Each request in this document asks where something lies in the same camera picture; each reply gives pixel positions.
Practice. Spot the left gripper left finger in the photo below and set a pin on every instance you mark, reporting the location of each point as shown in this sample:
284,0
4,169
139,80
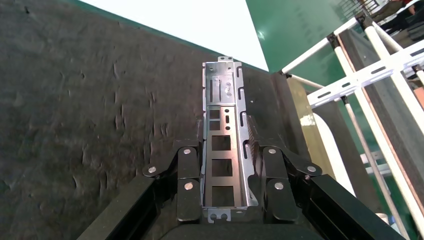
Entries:
188,172

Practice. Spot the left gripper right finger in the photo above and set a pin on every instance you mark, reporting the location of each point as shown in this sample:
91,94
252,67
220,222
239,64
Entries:
278,172

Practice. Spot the metal channel with square holes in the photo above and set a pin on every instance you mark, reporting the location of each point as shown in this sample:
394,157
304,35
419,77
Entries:
220,96

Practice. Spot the black felt-lined container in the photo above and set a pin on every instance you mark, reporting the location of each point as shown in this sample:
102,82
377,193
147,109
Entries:
82,99

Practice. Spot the white metal shelf rack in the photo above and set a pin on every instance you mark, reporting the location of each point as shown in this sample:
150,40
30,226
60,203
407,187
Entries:
357,81

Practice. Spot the white tube frame cart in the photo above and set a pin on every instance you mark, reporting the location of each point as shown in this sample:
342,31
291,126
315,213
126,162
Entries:
391,116

